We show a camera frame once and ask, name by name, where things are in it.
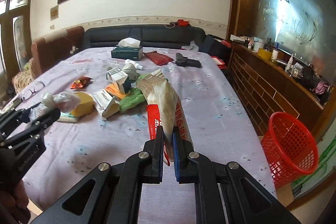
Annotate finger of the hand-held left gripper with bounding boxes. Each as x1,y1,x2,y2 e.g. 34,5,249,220
5,108,61,141
0,109,32,135

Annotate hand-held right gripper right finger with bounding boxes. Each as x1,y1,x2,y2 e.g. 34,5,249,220
172,131,301,224

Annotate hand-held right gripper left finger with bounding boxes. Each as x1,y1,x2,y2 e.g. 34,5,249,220
31,126,165,224

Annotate clear plastic bag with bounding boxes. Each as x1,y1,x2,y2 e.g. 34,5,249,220
41,91,80,112

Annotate red plastic wrapper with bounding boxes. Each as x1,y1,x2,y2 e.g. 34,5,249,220
146,104,171,167

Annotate red snack wrapper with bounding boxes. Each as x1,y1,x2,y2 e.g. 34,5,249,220
70,76,93,90

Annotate red and white paper bag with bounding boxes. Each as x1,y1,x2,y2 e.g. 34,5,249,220
135,68,195,164

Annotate white barcode medicine box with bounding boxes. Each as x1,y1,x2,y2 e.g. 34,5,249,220
106,67,135,94

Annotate red mesh plastic basket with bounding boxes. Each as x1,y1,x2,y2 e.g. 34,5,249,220
261,112,319,189

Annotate small tissue pack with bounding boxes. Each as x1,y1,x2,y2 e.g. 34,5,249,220
56,111,79,123

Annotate eyeglasses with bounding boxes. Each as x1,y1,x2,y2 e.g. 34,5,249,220
20,81,46,102

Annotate patterned cushion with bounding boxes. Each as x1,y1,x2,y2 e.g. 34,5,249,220
12,61,34,93

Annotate yellow sponge block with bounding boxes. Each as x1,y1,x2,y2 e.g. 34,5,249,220
70,91,94,117

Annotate green towel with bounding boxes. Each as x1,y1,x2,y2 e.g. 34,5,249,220
119,74,168,112

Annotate white printed medicine box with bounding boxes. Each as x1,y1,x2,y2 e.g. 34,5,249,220
92,89,121,119

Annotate brown armchair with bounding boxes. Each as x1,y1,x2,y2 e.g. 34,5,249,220
31,26,85,77

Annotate orange flat box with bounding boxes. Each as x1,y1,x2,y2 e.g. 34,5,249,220
105,84,129,101

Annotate white glove with green cuff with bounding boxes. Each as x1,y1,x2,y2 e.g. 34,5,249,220
123,64,139,80

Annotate white spray bottle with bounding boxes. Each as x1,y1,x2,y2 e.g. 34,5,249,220
125,59,144,71

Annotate black toy pistol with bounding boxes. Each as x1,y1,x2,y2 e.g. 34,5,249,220
175,52,202,68

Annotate red flat pouch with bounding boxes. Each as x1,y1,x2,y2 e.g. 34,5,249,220
144,51,176,66

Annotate wooden door with glass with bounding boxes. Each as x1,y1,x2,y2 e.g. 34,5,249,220
0,0,33,88

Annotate green tissue box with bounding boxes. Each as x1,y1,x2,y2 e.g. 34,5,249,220
111,38,144,61

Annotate grey plastic bag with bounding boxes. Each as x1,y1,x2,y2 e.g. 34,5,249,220
182,41,200,52

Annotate wooden cabinet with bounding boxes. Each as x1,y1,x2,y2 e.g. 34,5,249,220
227,42,326,135

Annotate dark sofa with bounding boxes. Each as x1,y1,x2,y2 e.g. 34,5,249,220
83,24,206,51

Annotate dark shopping bag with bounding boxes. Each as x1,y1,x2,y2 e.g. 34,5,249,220
202,34,231,62

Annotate stack of books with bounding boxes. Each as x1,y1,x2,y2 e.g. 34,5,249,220
230,34,250,43

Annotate yellow box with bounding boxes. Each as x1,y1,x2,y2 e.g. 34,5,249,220
257,48,272,60

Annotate white jar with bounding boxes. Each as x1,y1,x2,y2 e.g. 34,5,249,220
253,39,265,52

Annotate green printed white bag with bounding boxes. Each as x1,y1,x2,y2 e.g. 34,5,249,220
291,135,336,198

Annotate black handbag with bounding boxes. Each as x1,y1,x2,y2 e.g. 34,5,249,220
299,64,319,88

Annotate pink cloth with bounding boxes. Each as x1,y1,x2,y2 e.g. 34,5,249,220
312,82,330,96

